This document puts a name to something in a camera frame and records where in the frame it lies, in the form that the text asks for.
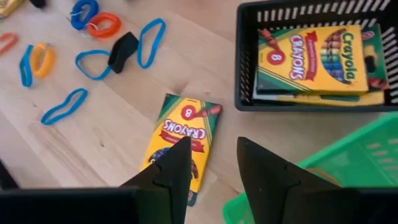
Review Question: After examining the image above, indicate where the orange spiral wrist coil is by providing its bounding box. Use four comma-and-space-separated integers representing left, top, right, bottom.
86, 11, 122, 40

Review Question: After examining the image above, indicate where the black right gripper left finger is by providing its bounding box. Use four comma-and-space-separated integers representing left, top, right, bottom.
0, 136, 193, 224

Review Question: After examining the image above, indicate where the green plastic basket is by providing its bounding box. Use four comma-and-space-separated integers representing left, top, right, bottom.
222, 111, 398, 224

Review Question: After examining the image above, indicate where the yellow green Crayola crayon box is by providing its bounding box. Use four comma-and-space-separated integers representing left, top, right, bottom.
252, 24, 390, 107
139, 93, 223, 207
0, 0, 25, 19
256, 24, 370, 96

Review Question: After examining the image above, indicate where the yellow spiral wrist coil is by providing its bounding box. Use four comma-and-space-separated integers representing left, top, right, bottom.
30, 42, 57, 80

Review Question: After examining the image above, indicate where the orange rubber band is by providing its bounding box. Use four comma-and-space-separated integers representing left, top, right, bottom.
0, 32, 19, 57

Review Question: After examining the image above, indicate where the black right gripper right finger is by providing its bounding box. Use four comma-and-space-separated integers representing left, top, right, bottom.
237, 136, 398, 224

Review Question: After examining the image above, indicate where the blue spiral wrist coil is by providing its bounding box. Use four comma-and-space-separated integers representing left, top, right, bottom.
70, 0, 100, 31

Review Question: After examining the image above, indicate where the black plastic basket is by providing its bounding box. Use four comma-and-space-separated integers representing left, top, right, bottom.
234, 0, 398, 113

